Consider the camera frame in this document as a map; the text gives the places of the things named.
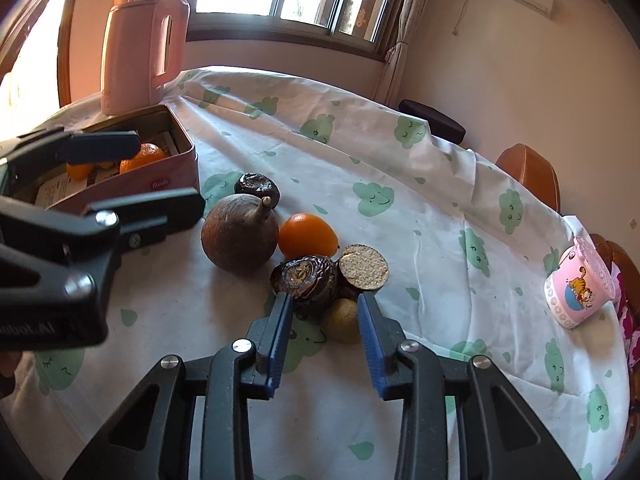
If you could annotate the window with dark frame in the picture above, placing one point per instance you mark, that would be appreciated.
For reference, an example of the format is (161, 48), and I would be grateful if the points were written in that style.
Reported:
(361, 27)

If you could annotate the dark wrinkled passion fruit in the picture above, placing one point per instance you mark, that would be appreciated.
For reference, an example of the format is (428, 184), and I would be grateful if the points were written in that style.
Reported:
(258, 185)

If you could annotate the small orange in box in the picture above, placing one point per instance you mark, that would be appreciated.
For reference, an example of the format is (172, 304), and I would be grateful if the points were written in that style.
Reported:
(79, 172)

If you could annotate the pink metal tin box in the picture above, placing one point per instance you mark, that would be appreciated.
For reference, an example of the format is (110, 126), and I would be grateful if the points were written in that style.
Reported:
(156, 124)

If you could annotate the pink cartoon cup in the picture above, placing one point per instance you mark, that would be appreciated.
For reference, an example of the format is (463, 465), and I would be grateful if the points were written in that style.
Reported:
(580, 286)

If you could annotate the small yellow-green fruit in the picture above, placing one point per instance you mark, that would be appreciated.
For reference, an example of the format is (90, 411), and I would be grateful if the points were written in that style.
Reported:
(340, 322)

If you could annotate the halved fruit with beige flesh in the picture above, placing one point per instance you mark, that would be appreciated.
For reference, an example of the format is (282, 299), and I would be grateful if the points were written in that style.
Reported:
(362, 269)

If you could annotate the small orange kumquat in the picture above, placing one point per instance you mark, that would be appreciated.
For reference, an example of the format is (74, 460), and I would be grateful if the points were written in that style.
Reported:
(307, 235)

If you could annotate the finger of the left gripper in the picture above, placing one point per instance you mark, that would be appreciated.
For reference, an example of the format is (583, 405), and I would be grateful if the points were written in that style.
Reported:
(33, 238)
(30, 156)

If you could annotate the cloud pattern tablecloth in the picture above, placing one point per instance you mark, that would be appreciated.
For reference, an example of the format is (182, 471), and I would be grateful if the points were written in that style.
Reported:
(468, 250)

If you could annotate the large brown round fruit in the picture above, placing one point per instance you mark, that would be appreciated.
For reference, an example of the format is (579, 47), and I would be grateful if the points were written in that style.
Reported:
(240, 233)

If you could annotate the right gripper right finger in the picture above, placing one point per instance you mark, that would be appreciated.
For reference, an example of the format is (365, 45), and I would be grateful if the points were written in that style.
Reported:
(500, 436)

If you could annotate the dark pinecone-like fruit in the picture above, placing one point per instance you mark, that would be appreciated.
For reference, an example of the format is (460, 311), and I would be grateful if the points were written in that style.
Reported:
(309, 280)

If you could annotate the wooden door frame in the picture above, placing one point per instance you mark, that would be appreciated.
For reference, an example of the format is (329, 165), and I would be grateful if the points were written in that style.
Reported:
(31, 85)

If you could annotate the right beige curtain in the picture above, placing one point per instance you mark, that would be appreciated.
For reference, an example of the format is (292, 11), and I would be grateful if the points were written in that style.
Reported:
(387, 88)

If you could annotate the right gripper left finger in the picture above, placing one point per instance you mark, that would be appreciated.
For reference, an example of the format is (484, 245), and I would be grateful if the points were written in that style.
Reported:
(149, 435)

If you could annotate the pink electric kettle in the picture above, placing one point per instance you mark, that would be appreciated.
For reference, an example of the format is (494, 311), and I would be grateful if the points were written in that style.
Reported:
(142, 51)

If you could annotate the large orange mandarin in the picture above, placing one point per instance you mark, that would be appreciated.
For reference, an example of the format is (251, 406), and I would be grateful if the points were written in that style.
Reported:
(148, 154)

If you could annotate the dark round stool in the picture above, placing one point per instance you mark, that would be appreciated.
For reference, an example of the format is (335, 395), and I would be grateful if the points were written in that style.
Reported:
(441, 125)

